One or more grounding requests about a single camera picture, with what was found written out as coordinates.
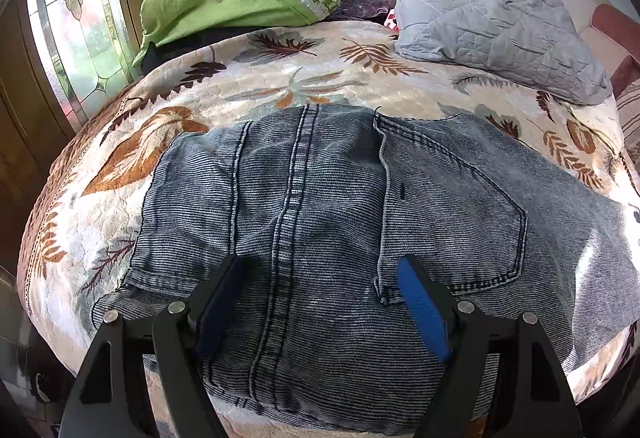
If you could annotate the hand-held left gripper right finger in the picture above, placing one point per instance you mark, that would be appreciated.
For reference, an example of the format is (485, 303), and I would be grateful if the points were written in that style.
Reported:
(422, 308)

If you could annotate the leaf print blanket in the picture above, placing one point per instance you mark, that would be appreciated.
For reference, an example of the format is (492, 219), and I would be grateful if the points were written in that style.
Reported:
(280, 78)

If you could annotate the striped cloth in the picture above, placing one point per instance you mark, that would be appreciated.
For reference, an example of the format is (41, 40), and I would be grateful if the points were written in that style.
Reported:
(631, 118)

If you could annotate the green pillow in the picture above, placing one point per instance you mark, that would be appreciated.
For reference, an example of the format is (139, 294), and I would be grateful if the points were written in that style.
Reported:
(215, 3)

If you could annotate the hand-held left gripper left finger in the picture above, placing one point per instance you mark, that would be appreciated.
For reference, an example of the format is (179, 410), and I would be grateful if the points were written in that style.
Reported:
(220, 308)

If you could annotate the purple plastic bag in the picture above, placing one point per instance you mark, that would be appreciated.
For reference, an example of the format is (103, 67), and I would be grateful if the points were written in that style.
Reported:
(365, 5)

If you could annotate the stained glass window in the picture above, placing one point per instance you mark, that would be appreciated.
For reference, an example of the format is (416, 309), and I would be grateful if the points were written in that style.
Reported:
(85, 18)

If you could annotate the blue denim pants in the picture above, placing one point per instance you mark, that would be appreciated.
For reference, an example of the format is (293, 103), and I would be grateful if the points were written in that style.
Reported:
(325, 198)

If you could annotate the dark cloth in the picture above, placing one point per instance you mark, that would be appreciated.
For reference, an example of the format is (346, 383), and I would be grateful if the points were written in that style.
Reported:
(175, 49)

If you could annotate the pink cushion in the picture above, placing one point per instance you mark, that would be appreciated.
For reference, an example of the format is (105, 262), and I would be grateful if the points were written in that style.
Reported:
(612, 25)

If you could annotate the grey quilted pillow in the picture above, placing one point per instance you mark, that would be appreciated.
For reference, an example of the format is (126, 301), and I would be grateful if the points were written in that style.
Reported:
(475, 13)

